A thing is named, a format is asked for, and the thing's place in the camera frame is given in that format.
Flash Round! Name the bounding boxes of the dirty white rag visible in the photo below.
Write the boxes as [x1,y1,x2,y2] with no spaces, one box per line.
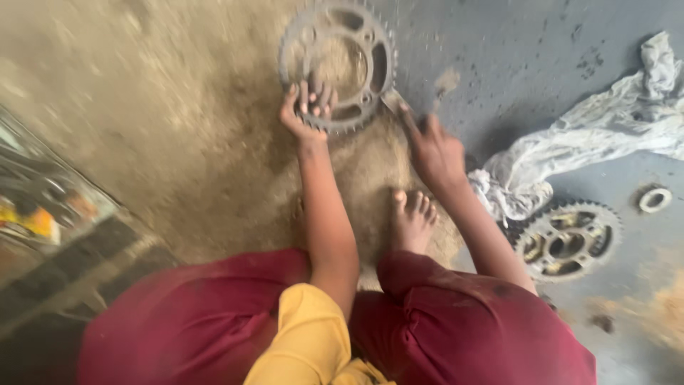
[468,31,684,222]

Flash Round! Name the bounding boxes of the sprocket with hub carrier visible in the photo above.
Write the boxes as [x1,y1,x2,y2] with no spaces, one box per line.
[504,199,624,284]

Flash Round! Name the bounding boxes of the metal scraper tool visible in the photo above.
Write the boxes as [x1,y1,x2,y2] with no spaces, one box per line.
[380,89,411,116]

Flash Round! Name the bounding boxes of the small metal ring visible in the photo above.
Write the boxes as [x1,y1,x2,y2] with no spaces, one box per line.
[638,186,673,214]

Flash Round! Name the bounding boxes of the person's bare foot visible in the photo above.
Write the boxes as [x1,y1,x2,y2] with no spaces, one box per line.
[389,188,440,256]

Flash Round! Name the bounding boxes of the person's left hand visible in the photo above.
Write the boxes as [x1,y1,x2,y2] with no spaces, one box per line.
[279,81,340,143]

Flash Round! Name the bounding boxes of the person's right hand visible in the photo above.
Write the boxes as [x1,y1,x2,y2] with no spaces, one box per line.
[399,103,468,188]

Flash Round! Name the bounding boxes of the maroon trousers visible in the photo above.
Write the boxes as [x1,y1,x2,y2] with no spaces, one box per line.
[76,247,597,385]

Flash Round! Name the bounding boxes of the yellow shirt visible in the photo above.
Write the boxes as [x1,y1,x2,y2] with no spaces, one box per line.
[244,282,397,385]

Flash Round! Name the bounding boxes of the cluttered crate of parts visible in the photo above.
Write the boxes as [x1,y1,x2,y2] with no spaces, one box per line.
[0,105,177,343]

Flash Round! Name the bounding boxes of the grey toothed sprocket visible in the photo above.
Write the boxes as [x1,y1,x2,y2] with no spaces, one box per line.
[278,0,399,135]

